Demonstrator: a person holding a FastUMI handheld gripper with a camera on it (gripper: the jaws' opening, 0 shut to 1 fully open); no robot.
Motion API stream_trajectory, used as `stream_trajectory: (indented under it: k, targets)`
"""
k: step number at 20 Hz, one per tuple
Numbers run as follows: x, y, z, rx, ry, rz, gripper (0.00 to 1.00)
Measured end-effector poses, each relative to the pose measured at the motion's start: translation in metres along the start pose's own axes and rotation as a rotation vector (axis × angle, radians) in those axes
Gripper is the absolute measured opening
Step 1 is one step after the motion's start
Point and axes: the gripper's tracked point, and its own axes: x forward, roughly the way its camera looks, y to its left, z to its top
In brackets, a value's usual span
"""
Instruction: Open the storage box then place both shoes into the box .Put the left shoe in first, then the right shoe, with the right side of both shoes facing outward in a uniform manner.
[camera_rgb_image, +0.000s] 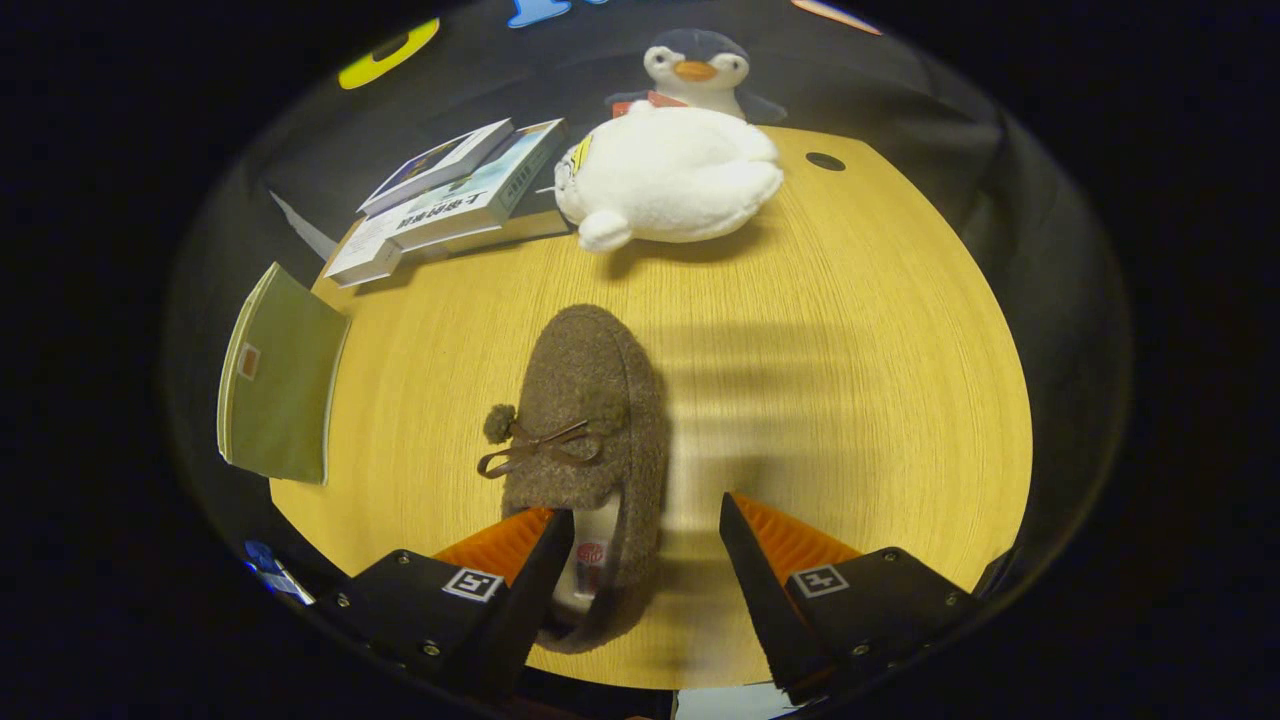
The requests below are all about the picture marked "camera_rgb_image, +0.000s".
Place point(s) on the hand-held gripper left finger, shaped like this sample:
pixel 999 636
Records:
pixel 530 600

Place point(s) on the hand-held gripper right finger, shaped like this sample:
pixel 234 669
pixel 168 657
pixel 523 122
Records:
pixel 755 590

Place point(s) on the brown fuzzy shoe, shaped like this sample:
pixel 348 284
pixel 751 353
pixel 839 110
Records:
pixel 590 380

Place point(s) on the cream fabric storage box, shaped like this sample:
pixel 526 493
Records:
pixel 285 380

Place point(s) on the blue cloth bundle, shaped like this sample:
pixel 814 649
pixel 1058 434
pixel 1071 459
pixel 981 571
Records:
pixel 262 560

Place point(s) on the white text-covered book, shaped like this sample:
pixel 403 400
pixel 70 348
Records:
pixel 365 255

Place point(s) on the pale blue cover book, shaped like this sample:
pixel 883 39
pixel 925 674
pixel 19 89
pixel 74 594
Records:
pixel 480 200

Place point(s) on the white duck-faced plush toy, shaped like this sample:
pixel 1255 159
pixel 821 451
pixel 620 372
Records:
pixel 680 170

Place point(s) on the white book blue photo cover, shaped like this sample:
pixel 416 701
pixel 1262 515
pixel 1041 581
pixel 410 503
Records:
pixel 440 165

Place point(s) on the grey penguin plush toy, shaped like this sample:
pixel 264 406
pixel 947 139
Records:
pixel 700 60

